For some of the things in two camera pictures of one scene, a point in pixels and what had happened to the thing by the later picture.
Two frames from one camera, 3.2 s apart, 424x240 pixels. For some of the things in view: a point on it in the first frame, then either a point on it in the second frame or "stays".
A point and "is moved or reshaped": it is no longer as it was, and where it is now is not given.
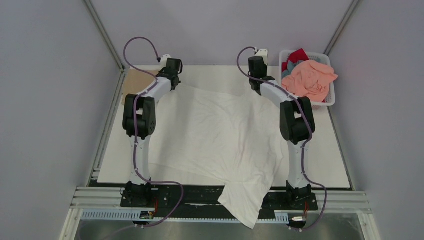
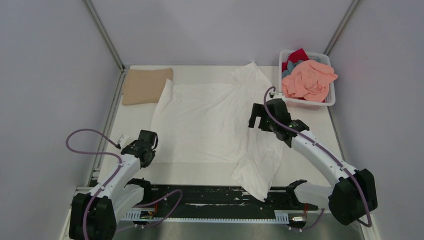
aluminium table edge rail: (82, 193) stays
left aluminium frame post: (103, 32) stays
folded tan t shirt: (137, 81) stays
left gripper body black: (162, 71) → (152, 157)
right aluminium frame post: (341, 27) stays
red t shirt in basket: (298, 55) stays
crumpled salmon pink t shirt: (310, 79) stays
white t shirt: (238, 143) is moved or reshaped
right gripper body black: (265, 68) → (271, 124)
